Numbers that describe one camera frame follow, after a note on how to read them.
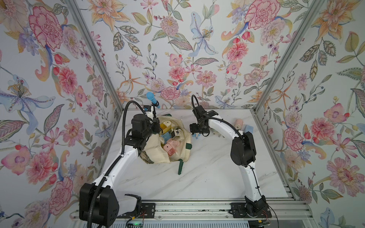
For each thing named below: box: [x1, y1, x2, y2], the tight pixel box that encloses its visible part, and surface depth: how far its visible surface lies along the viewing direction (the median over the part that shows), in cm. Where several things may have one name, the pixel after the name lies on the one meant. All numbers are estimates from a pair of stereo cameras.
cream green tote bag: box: [139, 113, 193, 175], surface depth 85 cm
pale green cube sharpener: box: [170, 128, 182, 141], surface depth 92 cm
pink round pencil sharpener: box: [234, 118, 244, 131], surface depth 106 cm
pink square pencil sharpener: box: [166, 138, 181, 149], surface depth 95 cm
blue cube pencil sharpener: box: [244, 124, 254, 134], surface depth 103 cm
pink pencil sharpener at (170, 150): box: [163, 142, 176, 156], surface depth 92 cm
